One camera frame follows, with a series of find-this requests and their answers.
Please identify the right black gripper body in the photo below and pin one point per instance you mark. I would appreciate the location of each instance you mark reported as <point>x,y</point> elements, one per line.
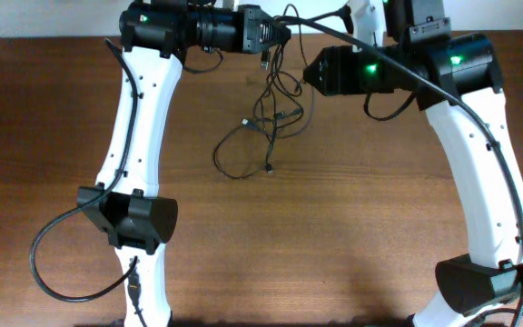
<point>323,70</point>

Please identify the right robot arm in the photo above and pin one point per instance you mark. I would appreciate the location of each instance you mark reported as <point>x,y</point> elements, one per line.
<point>457,83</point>

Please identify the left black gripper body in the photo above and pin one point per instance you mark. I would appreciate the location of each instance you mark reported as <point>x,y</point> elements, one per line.
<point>252,37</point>

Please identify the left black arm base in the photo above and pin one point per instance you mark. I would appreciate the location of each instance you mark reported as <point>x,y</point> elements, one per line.
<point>117,323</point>

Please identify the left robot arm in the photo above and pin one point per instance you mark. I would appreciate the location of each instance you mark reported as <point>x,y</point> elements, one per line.
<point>124,202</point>

